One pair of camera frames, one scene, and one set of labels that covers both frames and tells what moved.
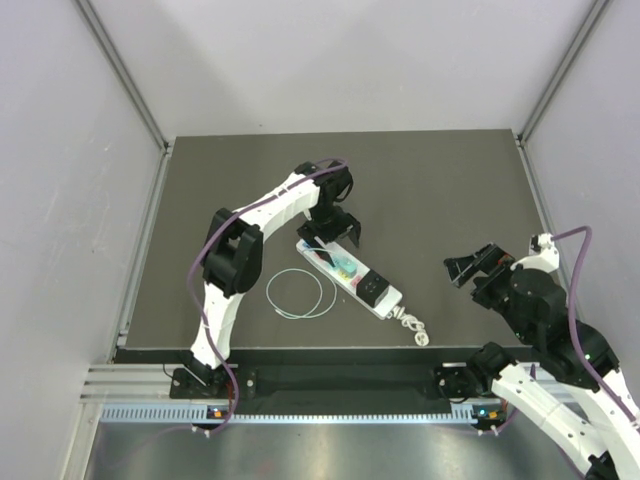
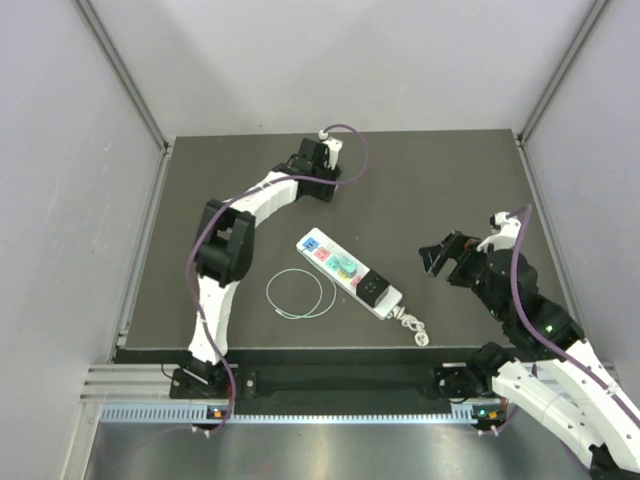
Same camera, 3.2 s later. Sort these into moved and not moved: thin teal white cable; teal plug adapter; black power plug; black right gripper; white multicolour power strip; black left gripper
Moved: black right gripper; black left gripper
Not moved: white multicolour power strip; teal plug adapter; thin teal white cable; black power plug
